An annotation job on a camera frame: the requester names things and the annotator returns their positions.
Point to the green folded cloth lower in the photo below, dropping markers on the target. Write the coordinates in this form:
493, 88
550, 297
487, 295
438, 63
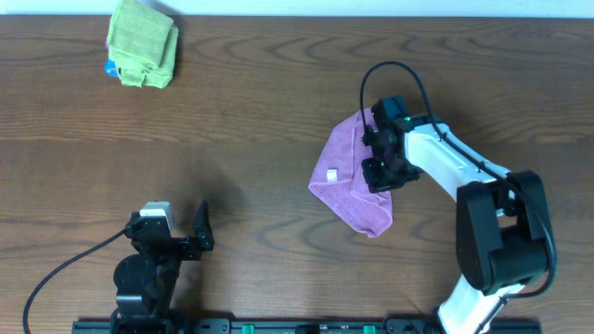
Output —
132, 75

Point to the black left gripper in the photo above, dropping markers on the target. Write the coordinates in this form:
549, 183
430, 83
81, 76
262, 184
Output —
192, 246

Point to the green folded cloth top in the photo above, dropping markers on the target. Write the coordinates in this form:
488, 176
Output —
137, 36

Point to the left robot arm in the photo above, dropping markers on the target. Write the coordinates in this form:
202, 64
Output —
146, 280

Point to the purple microfiber cloth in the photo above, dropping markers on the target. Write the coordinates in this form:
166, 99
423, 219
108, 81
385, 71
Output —
338, 179

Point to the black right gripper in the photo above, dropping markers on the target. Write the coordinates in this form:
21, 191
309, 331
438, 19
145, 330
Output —
376, 184

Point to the green folded cloth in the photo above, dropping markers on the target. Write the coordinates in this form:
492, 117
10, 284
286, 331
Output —
137, 36
132, 75

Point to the blue folded cloth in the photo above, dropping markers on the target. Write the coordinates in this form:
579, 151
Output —
111, 69

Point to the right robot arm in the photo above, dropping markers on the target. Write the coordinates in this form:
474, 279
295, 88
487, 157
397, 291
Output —
503, 235

